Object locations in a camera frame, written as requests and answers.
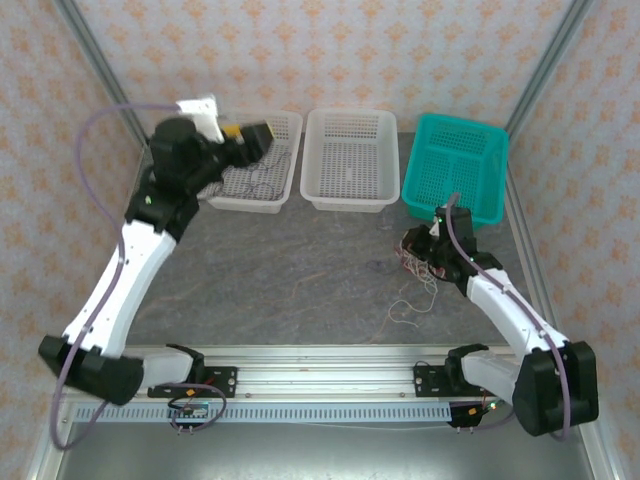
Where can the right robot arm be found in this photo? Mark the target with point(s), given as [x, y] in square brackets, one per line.
[540, 390]

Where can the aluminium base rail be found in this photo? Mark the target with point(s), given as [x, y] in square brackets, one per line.
[325, 380]

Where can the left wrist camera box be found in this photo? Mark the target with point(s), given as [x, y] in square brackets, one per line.
[202, 112]

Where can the aluminium table side rail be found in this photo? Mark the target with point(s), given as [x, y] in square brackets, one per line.
[521, 235]

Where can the teal plastic basket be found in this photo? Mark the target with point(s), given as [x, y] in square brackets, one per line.
[450, 160]

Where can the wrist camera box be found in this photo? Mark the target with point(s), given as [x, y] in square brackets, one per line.
[436, 227]
[202, 112]

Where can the aluminium frame post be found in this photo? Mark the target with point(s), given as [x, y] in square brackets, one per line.
[100, 65]
[550, 62]

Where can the white plastic basket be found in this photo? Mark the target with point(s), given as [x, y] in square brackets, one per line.
[280, 195]
[345, 150]

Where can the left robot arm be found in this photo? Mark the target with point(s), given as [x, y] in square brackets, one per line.
[145, 255]

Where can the grey metal bottom panel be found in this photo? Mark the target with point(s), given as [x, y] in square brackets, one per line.
[320, 455]

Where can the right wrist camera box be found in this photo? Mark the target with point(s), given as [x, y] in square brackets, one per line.
[436, 227]

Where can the aluminium lower frame rail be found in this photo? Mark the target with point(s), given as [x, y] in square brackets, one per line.
[600, 455]
[42, 460]

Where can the small electronics board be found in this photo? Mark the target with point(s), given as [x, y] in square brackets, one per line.
[192, 411]
[492, 406]

